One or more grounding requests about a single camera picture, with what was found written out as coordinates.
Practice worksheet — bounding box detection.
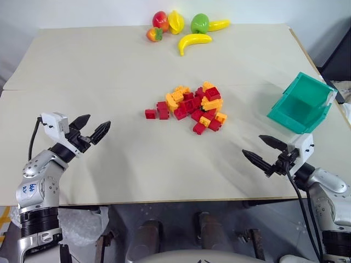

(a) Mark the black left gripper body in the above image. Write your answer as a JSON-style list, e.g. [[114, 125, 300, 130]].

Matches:
[[64, 125, 92, 154]]

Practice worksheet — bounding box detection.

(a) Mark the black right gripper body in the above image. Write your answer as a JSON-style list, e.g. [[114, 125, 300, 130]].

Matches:
[[264, 148, 298, 176]]

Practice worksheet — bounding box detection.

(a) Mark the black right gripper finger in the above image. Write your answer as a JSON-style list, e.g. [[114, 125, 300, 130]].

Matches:
[[241, 149, 275, 173], [258, 134, 289, 152]]

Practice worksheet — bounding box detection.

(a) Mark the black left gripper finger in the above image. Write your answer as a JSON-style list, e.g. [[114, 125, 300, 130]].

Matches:
[[88, 120, 112, 146], [69, 114, 92, 130]]

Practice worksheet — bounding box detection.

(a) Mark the green plastic bin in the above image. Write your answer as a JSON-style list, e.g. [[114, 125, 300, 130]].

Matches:
[[267, 71, 338, 135]]

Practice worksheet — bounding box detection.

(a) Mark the clear bubble wrap sheet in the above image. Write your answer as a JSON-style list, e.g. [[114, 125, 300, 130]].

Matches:
[[58, 205, 110, 247]]

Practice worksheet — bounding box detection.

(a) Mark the black furniture piece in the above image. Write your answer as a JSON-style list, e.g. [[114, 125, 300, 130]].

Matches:
[[320, 18, 351, 83]]

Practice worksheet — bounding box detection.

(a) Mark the orange toy persimmon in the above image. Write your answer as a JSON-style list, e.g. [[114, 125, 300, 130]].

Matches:
[[146, 27, 164, 43]]

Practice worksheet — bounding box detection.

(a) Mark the red yellow toy apple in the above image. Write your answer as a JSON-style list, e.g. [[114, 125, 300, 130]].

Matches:
[[152, 10, 170, 32]]

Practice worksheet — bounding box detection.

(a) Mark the large yellow toy banana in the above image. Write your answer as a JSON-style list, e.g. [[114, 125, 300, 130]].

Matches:
[[177, 33, 213, 57]]

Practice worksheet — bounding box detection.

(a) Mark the small yellow toy banana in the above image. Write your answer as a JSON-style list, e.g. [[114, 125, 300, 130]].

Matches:
[[208, 19, 231, 32]]

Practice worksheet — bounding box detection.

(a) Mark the yellow toy starfruit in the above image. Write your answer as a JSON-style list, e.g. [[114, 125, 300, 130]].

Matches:
[[167, 10, 185, 35]]

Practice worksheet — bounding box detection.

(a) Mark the green toy apple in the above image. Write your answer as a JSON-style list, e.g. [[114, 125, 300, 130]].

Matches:
[[190, 13, 210, 34]]

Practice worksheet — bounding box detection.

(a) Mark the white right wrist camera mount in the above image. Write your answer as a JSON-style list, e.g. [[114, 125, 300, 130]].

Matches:
[[287, 133, 315, 176]]

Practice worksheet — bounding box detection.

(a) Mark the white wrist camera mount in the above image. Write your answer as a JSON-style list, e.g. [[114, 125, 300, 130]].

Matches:
[[40, 111, 81, 158], [287, 133, 315, 176]]

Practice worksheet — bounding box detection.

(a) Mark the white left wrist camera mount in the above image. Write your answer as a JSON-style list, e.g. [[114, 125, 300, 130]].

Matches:
[[40, 111, 81, 158]]

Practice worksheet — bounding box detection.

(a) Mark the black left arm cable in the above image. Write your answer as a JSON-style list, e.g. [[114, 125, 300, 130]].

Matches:
[[28, 116, 42, 160]]

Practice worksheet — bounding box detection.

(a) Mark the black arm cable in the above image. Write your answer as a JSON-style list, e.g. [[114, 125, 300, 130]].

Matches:
[[28, 116, 42, 160], [285, 161, 324, 262]]

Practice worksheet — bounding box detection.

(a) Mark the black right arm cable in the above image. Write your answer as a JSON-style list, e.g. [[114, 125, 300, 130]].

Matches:
[[285, 161, 324, 262]]

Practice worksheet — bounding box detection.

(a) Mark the rusty metal bracket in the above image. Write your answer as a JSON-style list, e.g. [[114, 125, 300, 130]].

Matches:
[[95, 231, 116, 263], [236, 228, 266, 261]]

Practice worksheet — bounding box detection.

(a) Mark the dark rounded rusty post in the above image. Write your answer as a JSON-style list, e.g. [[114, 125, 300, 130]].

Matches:
[[195, 211, 229, 250]]

